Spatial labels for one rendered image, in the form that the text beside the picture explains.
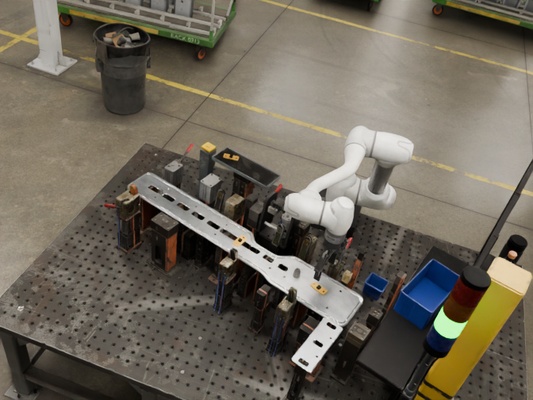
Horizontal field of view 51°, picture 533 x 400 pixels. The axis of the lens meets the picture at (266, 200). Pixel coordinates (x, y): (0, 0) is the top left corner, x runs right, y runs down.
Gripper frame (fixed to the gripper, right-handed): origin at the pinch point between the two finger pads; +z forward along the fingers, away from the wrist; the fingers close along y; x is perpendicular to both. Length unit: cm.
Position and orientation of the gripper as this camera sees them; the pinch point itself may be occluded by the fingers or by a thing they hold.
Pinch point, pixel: (324, 269)
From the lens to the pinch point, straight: 256.2
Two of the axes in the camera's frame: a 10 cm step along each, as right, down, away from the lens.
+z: -1.4, 7.5, 6.5
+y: -5.7, 4.8, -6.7
